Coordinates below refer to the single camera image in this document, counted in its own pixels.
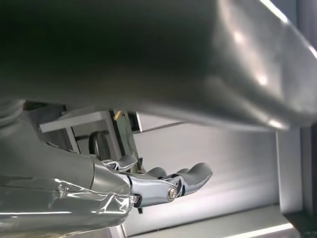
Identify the steel workbench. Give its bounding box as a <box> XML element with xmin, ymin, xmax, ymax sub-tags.
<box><xmin>122</xmin><ymin>113</ymin><xmax>317</xmax><ymax>238</ymax></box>

